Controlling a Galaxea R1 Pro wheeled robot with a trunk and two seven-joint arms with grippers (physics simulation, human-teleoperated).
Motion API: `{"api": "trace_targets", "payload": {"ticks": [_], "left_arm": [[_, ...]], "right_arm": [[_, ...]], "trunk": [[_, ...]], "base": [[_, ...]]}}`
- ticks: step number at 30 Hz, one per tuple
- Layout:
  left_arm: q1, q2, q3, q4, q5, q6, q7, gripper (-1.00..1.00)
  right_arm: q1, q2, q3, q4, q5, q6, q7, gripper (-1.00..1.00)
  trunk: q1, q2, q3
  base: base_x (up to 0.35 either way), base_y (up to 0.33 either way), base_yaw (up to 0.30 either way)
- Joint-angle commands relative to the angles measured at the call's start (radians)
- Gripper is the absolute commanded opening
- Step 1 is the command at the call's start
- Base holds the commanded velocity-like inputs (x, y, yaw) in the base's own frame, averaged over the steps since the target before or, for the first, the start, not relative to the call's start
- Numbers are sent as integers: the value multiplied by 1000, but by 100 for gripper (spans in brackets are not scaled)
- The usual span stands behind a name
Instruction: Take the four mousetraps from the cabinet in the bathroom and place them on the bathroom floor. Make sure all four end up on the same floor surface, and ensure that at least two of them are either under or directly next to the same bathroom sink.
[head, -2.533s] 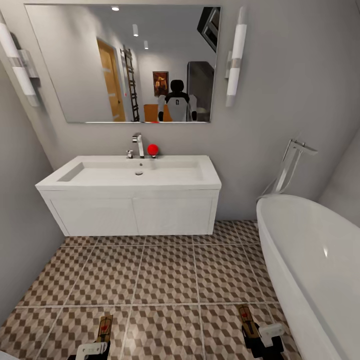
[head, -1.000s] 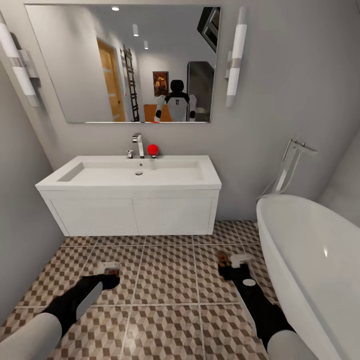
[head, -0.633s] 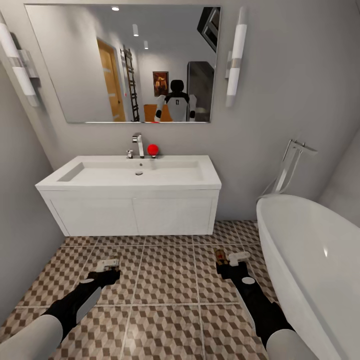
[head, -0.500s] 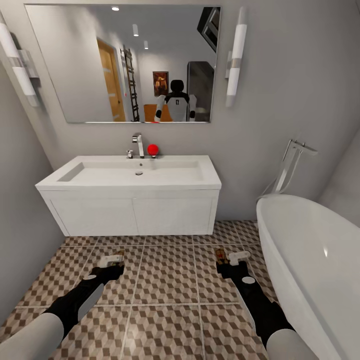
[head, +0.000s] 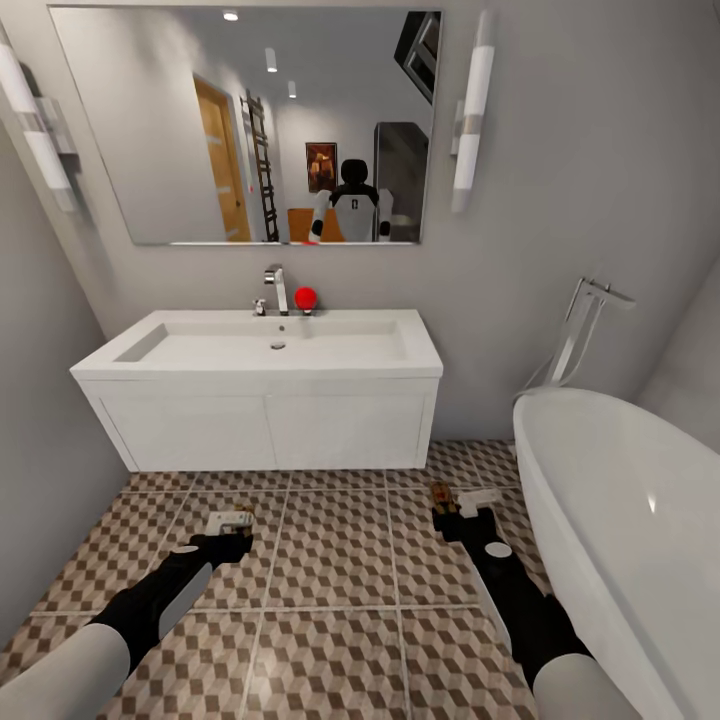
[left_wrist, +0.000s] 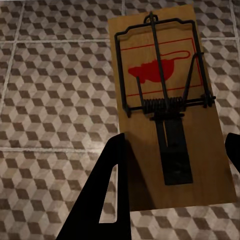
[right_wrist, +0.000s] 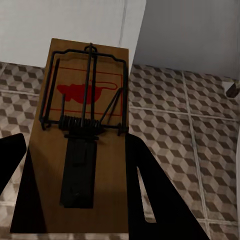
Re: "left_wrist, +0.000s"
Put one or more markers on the mousetrap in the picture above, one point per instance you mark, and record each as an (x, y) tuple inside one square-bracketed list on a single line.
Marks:
[(175, 153)]

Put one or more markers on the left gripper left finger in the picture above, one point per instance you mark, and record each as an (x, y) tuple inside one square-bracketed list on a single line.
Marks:
[(83, 220)]

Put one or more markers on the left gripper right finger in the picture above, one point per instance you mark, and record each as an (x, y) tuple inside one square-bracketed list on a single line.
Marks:
[(232, 145)]

